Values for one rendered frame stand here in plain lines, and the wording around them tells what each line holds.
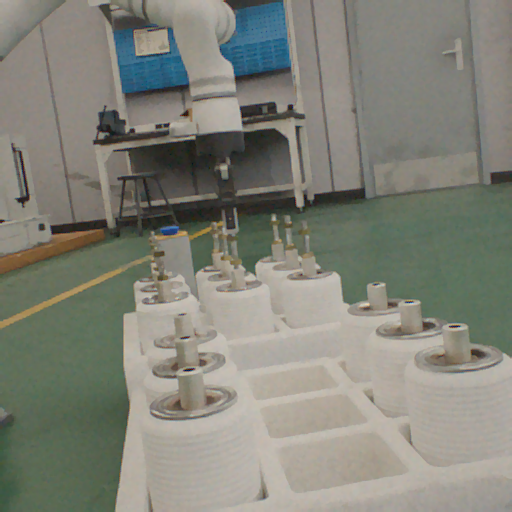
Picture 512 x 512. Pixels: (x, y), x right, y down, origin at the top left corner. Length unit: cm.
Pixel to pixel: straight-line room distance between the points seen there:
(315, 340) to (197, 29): 50
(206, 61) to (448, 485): 72
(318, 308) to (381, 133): 500
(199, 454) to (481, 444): 23
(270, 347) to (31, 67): 602
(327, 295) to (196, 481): 59
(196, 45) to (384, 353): 57
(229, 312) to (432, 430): 53
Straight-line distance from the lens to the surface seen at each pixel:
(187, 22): 111
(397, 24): 615
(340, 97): 612
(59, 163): 683
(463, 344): 65
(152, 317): 110
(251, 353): 109
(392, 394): 75
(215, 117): 110
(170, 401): 63
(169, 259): 150
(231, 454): 60
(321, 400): 82
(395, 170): 609
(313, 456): 71
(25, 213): 481
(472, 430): 64
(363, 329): 85
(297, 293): 113
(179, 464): 59
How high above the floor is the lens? 45
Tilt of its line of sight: 8 degrees down
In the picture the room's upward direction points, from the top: 8 degrees counter-clockwise
